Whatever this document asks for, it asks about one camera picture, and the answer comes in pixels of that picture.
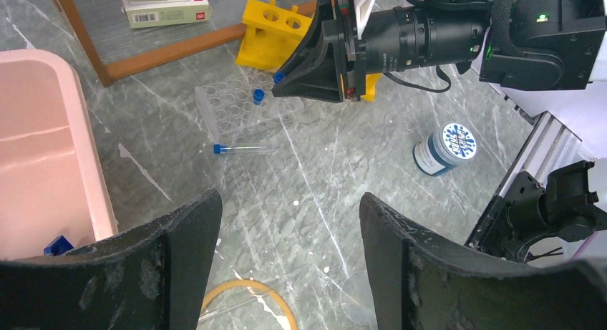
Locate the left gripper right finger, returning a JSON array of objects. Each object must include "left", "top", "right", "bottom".
[{"left": 359, "top": 193, "right": 606, "bottom": 329}]

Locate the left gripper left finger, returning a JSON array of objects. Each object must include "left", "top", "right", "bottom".
[{"left": 1, "top": 189, "right": 223, "bottom": 329}]

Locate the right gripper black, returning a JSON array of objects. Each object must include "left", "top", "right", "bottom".
[{"left": 272, "top": 0, "right": 491, "bottom": 103}]

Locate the blue plastic clip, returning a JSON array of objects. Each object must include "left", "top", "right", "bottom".
[{"left": 43, "top": 236, "right": 74, "bottom": 256}]

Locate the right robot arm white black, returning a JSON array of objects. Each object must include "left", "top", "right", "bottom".
[{"left": 272, "top": 0, "right": 606, "bottom": 103}]

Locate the blue cap tube beside rack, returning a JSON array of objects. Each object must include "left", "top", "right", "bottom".
[{"left": 273, "top": 72, "right": 286, "bottom": 84}]

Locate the yellow test tube rack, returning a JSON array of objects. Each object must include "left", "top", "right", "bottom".
[{"left": 235, "top": 0, "right": 381, "bottom": 102}]

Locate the amber rubber tubing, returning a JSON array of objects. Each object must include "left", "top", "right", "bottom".
[{"left": 198, "top": 278, "right": 299, "bottom": 329}]

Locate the clear watch glass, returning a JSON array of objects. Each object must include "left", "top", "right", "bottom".
[{"left": 340, "top": 271, "right": 377, "bottom": 329}]

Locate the blue cap tube in rack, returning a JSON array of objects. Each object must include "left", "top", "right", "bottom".
[{"left": 252, "top": 88, "right": 265, "bottom": 105}]

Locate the clear plastic tube rack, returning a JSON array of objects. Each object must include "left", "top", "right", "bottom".
[{"left": 194, "top": 72, "right": 304, "bottom": 144}]

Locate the blue white round jar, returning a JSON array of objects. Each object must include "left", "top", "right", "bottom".
[{"left": 412, "top": 122, "right": 478, "bottom": 176}]

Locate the pink plastic bin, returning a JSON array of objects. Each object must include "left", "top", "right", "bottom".
[{"left": 1, "top": 49, "right": 118, "bottom": 261}]

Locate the blue capped test tube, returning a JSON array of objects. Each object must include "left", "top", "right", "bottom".
[{"left": 213, "top": 144, "right": 274, "bottom": 155}]

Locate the white cardboard box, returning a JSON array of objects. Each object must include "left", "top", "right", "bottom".
[{"left": 121, "top": 0, "right": 211, "bottom": 29}]

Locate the orange wooden shelf rack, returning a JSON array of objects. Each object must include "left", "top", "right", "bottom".
[{"left": 52, "top": 0, "right": 316, "bottom": 87}]

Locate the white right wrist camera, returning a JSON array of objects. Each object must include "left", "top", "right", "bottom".
[{"left": 353, "top": 0, "right": 376, "bottom": 39}]

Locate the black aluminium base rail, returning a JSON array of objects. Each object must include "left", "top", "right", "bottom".
[{"left": 465, "top": 112, "right": 606, "bottom": 263}]

